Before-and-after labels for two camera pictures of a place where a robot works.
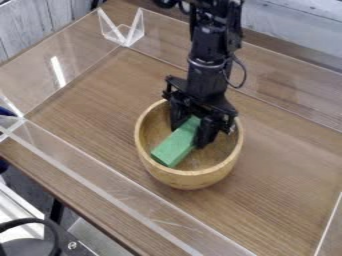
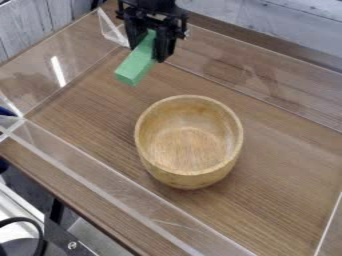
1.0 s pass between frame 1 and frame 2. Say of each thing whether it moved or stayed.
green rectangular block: moved
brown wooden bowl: stayed
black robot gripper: moved
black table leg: stayed
